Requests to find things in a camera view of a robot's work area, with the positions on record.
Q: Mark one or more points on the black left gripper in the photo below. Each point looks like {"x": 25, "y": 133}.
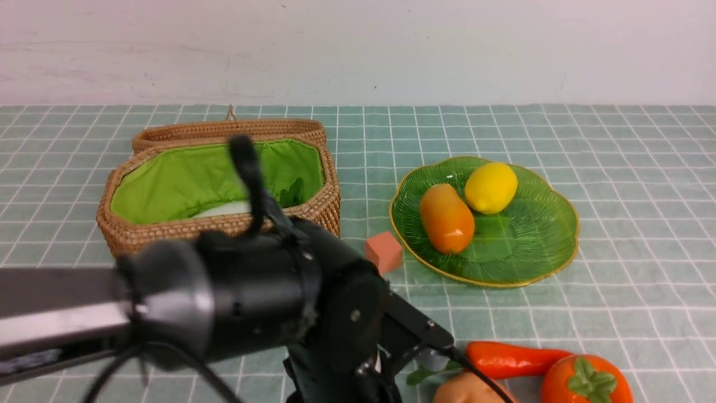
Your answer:
{"x": 371, "y": 381}

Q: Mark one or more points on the brown potato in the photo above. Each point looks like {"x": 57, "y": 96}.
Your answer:
{"x": 465, "y": 387}

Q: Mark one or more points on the white radish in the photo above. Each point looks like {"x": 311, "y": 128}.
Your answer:
{"x": 233, "y": 207}

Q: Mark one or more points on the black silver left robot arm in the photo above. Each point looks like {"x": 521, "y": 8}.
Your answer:
{"x": 188, "y": 303}

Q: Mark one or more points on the pink foam cube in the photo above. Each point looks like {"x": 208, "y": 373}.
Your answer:
{"x": 384, "y": 251}

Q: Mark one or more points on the orange carrot with leaves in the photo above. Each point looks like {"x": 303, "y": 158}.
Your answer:
{"x": 496, "y": 360}

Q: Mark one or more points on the orange mango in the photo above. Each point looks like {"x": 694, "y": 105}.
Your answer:
{"x": 448, "y": 222}

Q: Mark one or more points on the orange persimmon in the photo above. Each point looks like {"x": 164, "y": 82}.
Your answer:
{"x": 585, "y": 378}

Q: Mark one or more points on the green glass plate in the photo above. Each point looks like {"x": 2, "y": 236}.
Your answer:
{"x": 535, "y": 237}

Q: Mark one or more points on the yellow lemon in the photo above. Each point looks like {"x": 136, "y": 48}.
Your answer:
{"x": 491, "y": 188}

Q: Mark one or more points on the woven basket lid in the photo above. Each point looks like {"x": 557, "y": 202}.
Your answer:
{"x": 258, "y": 129}

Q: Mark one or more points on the woven wicker basket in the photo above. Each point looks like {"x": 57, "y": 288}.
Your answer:
{"x": 164, "y": 191}

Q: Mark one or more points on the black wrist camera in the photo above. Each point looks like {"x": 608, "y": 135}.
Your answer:
{"x": 408, "y": 335}

